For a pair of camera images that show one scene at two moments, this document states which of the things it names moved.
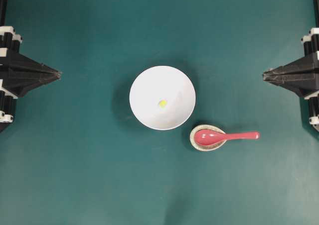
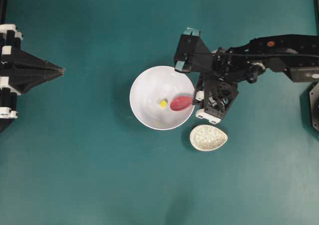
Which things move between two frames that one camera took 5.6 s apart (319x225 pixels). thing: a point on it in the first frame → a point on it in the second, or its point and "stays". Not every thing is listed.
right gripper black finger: x=303 y=65 → x=199 y=85
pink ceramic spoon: x=209 y=137 → x=178 y=103
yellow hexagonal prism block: x=163 y=103 stays
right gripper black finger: x=303 y=84 → x=220 y=97
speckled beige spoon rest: x=201 y=147 stays
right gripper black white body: x=311 y=43 → x=218 y=84
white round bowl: x=161 y=83 stays
